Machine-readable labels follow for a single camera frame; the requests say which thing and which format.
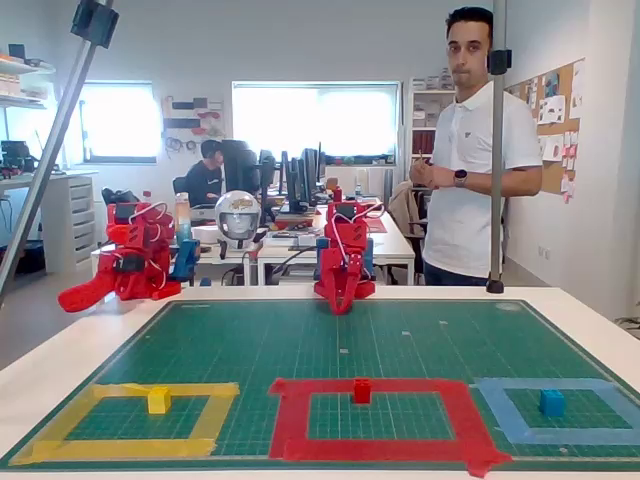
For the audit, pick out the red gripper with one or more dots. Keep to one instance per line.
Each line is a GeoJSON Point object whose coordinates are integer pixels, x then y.
{"type": "Point", "coordinates": [343, 286]}

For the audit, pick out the red toy brick cube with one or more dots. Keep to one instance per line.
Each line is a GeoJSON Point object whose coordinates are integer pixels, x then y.
{"type": "Point", "coordinates": [362, 392]}

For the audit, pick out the red leader robot arm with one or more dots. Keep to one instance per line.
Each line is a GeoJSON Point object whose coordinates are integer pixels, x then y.
{"type": "Point", "coordinates": [135, 280]}

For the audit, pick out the red follower robot arm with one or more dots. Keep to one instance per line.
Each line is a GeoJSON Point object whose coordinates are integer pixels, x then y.
{"type": "Point", "coordinates": [350, 232]}

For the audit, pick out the man's left forearm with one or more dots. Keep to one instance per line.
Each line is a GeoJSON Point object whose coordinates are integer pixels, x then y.
{"type": "Point", "coordinates": [500, 181]}

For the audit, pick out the red tape square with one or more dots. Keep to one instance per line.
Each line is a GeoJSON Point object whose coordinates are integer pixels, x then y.
{"type": "Point", "coordinates": [375, 445]}

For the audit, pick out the yellow toy brick cube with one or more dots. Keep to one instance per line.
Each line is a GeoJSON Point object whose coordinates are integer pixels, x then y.
{"type": "Point", "coordinates": [159, 401]}

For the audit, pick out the blue toy brick cube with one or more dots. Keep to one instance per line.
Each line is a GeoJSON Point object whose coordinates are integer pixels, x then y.
{"type": "Point", "coordinates": [552, 404]}

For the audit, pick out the blue tape square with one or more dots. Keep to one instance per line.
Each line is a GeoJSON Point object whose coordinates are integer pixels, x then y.
{"type": "Point", "coordinates": [550, 435]}

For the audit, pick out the yellow tape square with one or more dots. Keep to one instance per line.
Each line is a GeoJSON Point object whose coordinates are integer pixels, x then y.
{"type": "Point", "coordinates": [125, 447]}

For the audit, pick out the man's right hand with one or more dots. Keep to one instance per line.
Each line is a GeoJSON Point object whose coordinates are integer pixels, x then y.
{"type": "Point", "coordinates": [421, 175]}

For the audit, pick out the man's left hand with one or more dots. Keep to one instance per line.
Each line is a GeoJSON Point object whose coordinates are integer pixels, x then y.
{"type": "Point", "coordinates": [442, 177]}

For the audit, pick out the blue table clamp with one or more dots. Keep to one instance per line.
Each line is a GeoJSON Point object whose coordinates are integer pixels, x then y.
{"type": "Point", "coordinates": [187, 255]}
{"type": "Point", "coordinates": [321, 255]}
{"type": "Point", "coordinates": [369, 260]}

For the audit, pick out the white office desk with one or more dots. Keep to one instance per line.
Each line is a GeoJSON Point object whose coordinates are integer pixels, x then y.
{"type": "Point", "coordinates": [395, 245]}
{"type": "Point", "coordinates": [212, 259]}

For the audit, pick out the beige jacket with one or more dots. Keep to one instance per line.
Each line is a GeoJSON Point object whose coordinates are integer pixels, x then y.
{"type": "Point", "coordinates": [402, 210]}

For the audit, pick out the green cutting mat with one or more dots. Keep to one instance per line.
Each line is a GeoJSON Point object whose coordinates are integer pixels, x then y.
{"type": "Point", "coordinates": [250, 340]}

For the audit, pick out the black computer monitor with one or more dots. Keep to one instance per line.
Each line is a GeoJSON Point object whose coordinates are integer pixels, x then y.
{"type": "Point", "coordinates": [240, 165]}
{"type": "Point", "coordinates": [267, 170]}
{"type": "Point", "coordinates": [312, 170]}
{"type": "Point", "coordinates": [295, 180]}

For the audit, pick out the white motorcycle helmet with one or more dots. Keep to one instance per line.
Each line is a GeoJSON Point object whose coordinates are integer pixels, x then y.
{"type": "Point", "coordinates": [237, 202]}

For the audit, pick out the man in white polo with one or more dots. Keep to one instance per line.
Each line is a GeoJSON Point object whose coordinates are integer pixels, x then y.
{"type": "Point", "coordinates": [470, 225]}

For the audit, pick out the black pole foot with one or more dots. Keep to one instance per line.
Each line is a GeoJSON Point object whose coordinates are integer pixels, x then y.
{"type": "Point", "coordinates": [495, 286]}

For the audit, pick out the wrist watch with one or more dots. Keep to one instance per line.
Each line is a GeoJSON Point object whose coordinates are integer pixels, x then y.
{"type": "Point", "coordinates": [460, 178]}

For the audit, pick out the wide bright window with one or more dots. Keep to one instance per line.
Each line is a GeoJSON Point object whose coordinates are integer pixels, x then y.
{"type": "Point", "coordinates": [320, 115]}

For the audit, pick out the gradient coloured water bottle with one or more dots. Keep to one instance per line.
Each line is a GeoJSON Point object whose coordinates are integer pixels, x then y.
{"type": "Point", "coordinates": [183, 220]}

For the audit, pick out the seated person in dark top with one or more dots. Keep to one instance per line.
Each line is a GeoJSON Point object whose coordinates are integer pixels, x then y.
{"type": "Point", "coordinates": [202, 182]}

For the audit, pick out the white bookshelf with red binders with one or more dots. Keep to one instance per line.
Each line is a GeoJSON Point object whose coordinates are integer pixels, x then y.
{"type": "Point", "coordinates": [422, 115]}

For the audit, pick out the vertical metal pole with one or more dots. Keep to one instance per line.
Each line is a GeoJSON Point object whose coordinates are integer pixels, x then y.
{"type": "Point", "coordinates": [499, 150]}

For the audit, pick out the cork pin board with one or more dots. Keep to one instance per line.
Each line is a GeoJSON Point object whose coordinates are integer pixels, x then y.
{"type": "Point", "coordinates": [555, 180]}

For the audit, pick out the black bag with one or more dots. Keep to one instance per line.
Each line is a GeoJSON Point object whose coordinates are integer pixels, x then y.
{"type": "Point", "coordinates": [120, 195]}

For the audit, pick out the black pole clamp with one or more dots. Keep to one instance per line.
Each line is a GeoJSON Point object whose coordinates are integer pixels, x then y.
{"type": "Point", "coordinates": [499, 61]}
{"type": "Point", "coordinates": [95, 22]}

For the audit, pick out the white drawer cabinet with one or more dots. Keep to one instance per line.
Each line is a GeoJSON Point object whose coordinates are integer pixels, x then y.
{"type": "Point", "coordinates": [80, 225]}

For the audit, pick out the small bright window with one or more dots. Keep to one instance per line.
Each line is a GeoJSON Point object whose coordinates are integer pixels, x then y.
{"type": "Point", "coordinates": [120, 125]}

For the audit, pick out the green potted plant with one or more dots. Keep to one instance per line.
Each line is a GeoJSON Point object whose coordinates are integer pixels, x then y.
{"type": "Point", "coordinates": [631, 322]}

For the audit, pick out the slanted metal pole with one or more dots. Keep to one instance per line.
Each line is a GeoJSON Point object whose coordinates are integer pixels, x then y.
{"type": "Point", "coordinates": [52, 150]}

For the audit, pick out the black desktop machine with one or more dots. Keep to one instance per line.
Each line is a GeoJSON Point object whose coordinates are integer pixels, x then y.
{"type": "Point", "coordinates": [15, 152]}

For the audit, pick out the white wall socket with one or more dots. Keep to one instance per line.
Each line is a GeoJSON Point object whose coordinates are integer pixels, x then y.
{"type": "Point", "coordinates": [545, 252]}

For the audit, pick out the wall-mounted parts rack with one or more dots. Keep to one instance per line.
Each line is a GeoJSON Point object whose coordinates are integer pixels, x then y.
{"type": "Point", "coordinates": [192, 122]}

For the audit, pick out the wall shelf with boxes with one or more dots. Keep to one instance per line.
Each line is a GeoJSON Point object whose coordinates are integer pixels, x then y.
{"type": "Point", "coordinates": [25, 92]}

